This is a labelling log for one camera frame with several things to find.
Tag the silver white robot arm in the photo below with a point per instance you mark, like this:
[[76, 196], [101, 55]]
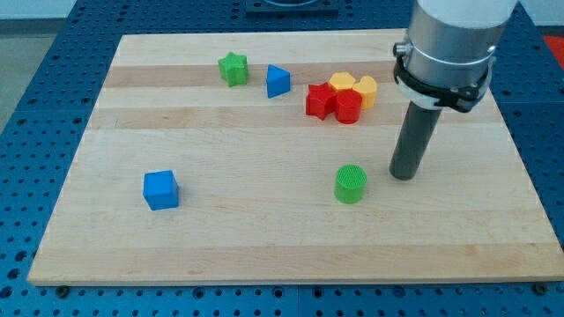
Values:
[[447, 54]]

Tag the light wooden board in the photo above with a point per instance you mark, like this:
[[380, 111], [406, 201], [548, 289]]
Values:
[[256, 177]]

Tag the red star block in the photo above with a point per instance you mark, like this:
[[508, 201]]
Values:
[[320, 101]]

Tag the green cylinder block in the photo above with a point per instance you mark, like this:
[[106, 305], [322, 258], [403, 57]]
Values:
[[350, 184]]

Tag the blue triangle block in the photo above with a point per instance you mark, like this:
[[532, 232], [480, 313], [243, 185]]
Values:
[[278, 81]]

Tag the red cylinder block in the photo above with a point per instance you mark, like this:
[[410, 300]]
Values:
[[348, 106]]

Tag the yellow hexagon block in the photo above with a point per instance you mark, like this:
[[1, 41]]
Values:
[[340, 81]]

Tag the green star block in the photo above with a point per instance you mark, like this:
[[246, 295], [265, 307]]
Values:
[[233, 69]]

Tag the yellow heart block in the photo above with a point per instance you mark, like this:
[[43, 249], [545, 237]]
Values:
[[367, 87]]

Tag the blue cube block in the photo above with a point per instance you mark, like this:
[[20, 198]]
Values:
[[160, 190]]

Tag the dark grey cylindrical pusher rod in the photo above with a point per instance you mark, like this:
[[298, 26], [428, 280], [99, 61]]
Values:
[[418, 127]]

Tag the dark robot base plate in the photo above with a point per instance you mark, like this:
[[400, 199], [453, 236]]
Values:
[[261, 7]]

